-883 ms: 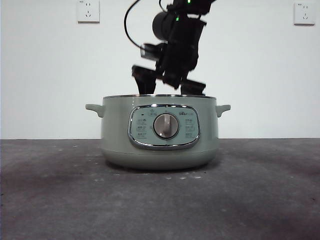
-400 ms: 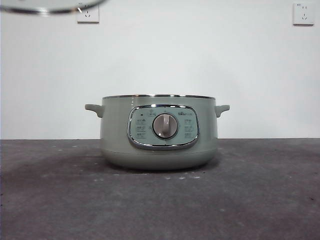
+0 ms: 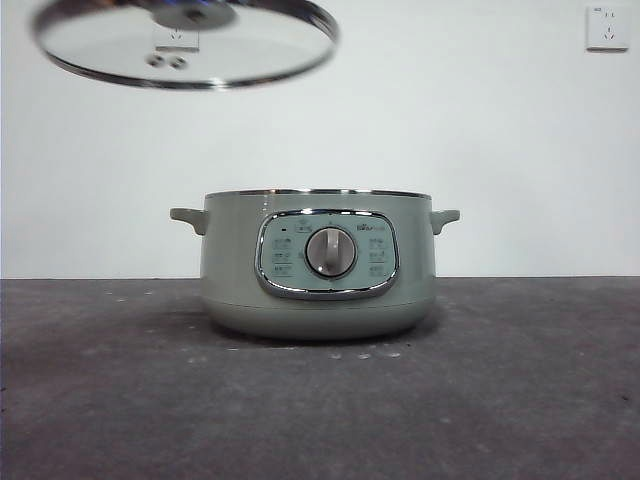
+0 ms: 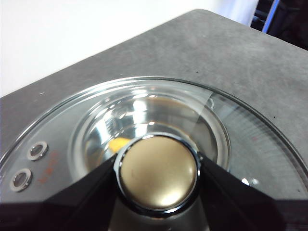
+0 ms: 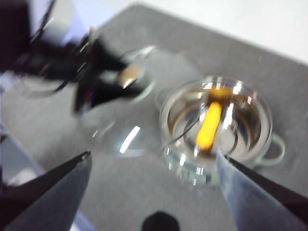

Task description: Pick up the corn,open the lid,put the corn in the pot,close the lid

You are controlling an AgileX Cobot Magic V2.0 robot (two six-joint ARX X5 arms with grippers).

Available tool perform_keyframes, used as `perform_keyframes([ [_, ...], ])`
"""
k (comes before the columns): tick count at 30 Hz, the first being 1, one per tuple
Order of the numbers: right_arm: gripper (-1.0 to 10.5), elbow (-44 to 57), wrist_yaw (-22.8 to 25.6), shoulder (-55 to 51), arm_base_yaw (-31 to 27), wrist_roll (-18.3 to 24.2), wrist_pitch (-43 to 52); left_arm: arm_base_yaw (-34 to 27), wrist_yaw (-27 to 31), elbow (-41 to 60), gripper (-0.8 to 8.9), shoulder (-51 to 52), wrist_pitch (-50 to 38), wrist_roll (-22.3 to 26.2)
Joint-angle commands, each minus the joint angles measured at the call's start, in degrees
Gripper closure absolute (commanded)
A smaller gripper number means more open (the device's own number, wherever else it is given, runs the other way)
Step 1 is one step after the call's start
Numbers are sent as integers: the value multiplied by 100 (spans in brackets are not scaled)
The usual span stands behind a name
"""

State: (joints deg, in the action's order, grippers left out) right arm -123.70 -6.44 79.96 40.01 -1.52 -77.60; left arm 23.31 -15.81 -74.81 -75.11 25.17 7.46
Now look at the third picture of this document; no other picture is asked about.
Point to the pale green electric cooking pot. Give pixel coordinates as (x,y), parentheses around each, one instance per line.
(235,300)

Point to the white wall socket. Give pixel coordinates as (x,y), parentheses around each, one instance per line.
(607,41)
(176,39)

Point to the glass lid with green knob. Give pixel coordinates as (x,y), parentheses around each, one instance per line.
(100,40)

